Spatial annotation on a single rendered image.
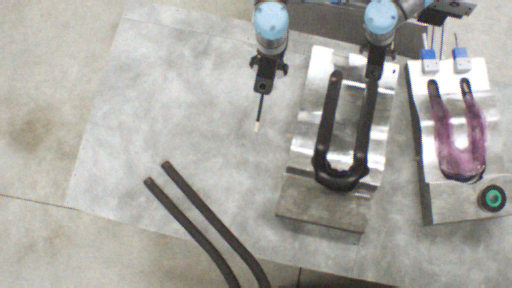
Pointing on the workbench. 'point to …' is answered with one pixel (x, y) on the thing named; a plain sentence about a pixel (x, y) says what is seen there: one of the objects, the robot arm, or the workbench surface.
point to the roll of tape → (492, 196)
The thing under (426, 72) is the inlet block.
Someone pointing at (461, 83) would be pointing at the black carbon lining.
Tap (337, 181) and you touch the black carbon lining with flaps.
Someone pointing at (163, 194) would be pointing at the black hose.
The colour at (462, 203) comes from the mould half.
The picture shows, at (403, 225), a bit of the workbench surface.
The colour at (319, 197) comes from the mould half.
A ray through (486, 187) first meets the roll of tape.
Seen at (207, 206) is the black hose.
